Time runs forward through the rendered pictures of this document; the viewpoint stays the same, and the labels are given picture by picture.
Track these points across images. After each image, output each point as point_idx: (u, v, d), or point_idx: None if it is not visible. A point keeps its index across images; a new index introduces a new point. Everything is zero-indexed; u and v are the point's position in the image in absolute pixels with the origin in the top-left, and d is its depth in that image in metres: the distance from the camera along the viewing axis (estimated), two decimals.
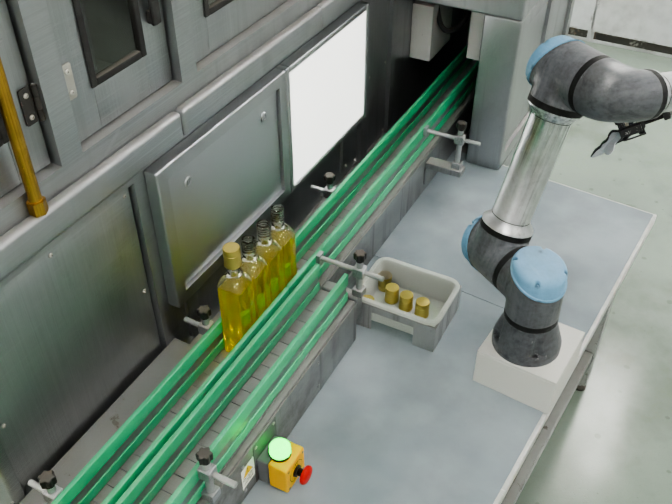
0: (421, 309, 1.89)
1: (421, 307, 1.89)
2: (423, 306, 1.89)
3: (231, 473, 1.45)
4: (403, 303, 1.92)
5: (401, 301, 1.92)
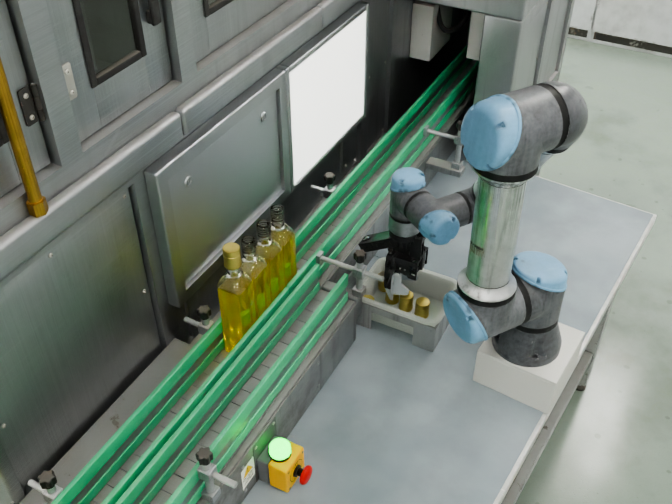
0: (421, 309, 1.89)
1: (421, 307, 1.89)
2: (423, 306, 1.89)
3: (231, 473, 1.45)
4: (403, 303, 1.92)
5: (401, 301, 1.92)
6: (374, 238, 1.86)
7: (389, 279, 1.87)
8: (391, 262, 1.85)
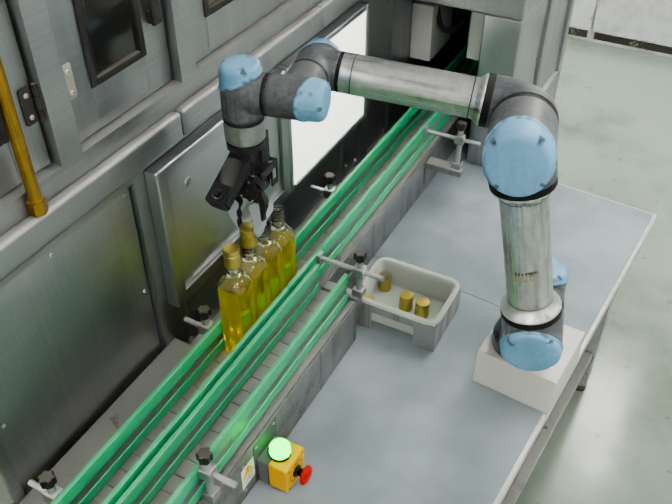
0: (421, 309, 1.89)
1: (421, 307, 1.89)
2: (423, 306, 1.89)
3: (231, 473, 1.45)
4: (403, 303, 1.92)
5: (401, 301, 1.92)
6: (227, 182, 1.42)
7: (265, 205, 1.49)
8: (258, 185, 1.47)
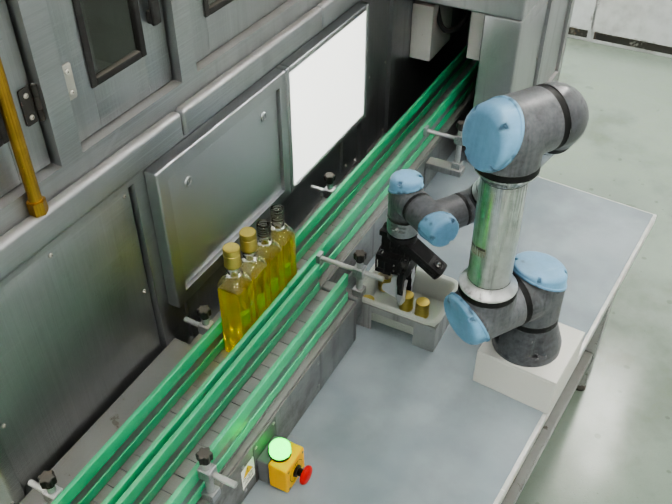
0: (421, 309, 1.89)
1: (421, 307, 1.89)
2: (423, 306, 1.89)
3: (231, 473, 1.45)
4: (403, 303, 1.92)
5: None
6: (431, 255, 1.81)
7: None
8: None
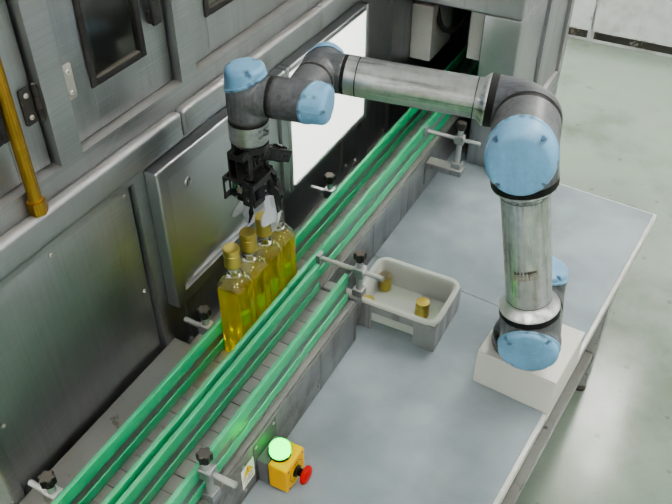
0: (421, 309, 1.89)
1: (421, 307, 1.89)
2: (423, 306, 1.89)
3: (231, 473, 1.45)
4: (269, 225, 1.59)
5: (267, 224, 1.59)
6: (270, 145, 1.53)
7: None
8: None
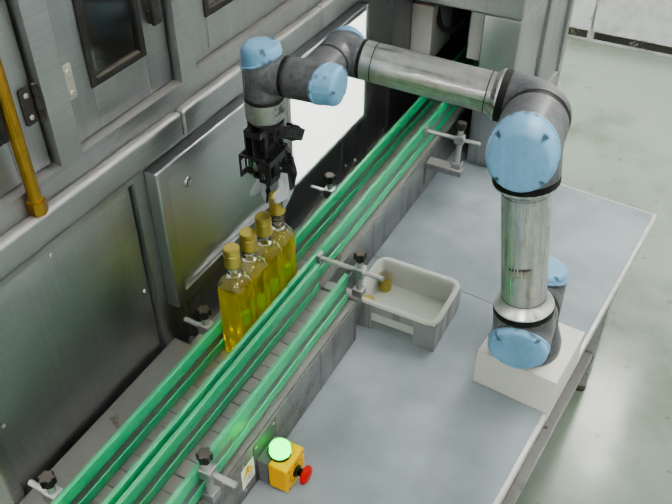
0: None
1: None
2: None
3: (231, 473, 1.45)
4: (269, 225, 1.59)
5: (267, 224, 1.59)
6: (284, 124, 1.57)
7: None
8: None
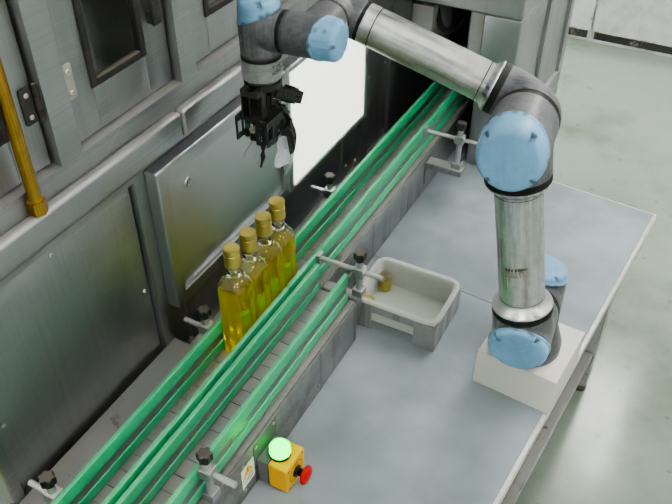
0: (284, 205, 1.63)
1: (284, 203, 1.63)
2: (284, 200, 1.63)
3: (231, 473, 1.45)
4: (269, 225, 1.59)
5: (267, 224, 1.59)
6: (282, 85, 1.51)
7: None
8: None
